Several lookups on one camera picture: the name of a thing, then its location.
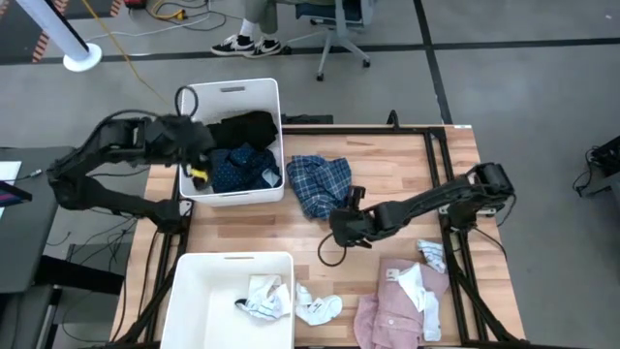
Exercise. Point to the white long garment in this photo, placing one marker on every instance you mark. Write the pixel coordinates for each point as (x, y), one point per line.
(416, 288)

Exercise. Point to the person's leg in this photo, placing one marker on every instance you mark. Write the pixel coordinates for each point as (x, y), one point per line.
(261, 14)

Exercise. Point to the navy polka dot shirt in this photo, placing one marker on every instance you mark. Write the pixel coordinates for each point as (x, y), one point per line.
(237, 169)

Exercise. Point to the grey metal base plate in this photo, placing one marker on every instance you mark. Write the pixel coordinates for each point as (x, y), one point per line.
(442, 209)

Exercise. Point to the dark tablet device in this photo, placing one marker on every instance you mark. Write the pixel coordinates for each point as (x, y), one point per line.
(12, 193)

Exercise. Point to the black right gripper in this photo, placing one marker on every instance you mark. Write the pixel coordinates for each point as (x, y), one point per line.
(351, 225)

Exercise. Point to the black desk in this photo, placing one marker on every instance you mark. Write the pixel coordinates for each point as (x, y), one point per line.
(29, 242)

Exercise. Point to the black garment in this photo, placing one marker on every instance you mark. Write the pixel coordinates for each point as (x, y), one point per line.
(247, 128)

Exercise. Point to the grey office chair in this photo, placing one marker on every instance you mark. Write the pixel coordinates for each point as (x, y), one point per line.
(334, 29)

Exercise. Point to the black bar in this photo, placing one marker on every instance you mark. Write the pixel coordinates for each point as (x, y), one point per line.
(305, 119)

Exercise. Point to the black desk base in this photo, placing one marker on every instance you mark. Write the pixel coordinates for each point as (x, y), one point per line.
(82, 276)

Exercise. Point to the white paper sheet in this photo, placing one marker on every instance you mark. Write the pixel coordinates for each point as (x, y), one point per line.
(9, 170)

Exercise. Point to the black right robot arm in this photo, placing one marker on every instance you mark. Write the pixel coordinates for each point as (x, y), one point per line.
(436, 199)

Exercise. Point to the yellow tape tag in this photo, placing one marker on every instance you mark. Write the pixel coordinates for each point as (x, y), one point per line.
(198, 173)

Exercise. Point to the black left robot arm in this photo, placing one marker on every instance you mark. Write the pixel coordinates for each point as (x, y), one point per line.
(97, 194)

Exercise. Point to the blue plaid shirt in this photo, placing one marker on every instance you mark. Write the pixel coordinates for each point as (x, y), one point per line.
(317, 184)

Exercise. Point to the white black pole with base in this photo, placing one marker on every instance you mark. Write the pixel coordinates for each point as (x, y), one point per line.
(80, 58)

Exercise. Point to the white sock with print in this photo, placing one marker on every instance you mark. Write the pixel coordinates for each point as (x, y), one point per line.
(319, 307)

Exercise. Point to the black aluminium frame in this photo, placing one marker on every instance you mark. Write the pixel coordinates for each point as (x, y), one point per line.
(363, 130)

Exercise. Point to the black device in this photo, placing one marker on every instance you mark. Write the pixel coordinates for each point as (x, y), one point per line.
(608, 155)

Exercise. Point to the person's black white sneaker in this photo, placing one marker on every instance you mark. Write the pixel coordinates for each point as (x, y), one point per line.
(265, 47)
(233, 45)

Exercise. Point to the white plastic bin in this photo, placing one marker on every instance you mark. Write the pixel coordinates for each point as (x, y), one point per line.
(213, 300)
(232, 97)

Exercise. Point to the white striped sock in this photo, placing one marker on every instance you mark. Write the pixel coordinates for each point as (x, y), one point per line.
(264, 310)
(432, 254)

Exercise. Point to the pink shirt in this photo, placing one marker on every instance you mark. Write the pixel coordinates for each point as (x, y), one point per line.
(387, 320)

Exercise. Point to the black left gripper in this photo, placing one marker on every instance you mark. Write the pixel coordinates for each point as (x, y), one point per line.
(186, 138)

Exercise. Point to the red box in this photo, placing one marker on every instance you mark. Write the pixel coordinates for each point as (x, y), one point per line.
(135, 3)

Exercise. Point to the black mat hazard striped edge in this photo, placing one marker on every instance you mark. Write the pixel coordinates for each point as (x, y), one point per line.
(14, 34)

